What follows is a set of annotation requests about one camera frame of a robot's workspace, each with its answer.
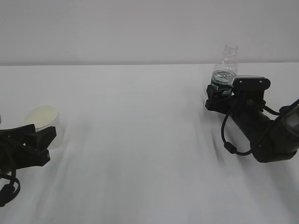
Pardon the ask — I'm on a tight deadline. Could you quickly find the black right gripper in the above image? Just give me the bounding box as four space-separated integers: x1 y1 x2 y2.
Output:
205 85 268 124

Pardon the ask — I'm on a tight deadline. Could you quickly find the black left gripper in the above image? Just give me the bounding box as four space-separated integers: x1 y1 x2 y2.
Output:
0 124 57 174

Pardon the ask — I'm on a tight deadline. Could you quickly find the white paper cup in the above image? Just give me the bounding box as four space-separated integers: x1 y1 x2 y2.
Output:
23 105 63 149

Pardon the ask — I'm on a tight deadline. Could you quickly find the clear plastic water bottle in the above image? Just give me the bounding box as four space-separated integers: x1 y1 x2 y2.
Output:
211 45 239 85

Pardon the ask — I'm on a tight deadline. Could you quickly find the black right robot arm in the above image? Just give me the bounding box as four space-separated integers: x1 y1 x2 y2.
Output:
205 85 299 163

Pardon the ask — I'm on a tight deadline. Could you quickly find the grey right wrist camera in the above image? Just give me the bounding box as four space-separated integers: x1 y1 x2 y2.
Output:
231 76 271 91

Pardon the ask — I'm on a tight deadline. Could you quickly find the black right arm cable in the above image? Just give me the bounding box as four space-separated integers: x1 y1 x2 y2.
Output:
221 98 299 156

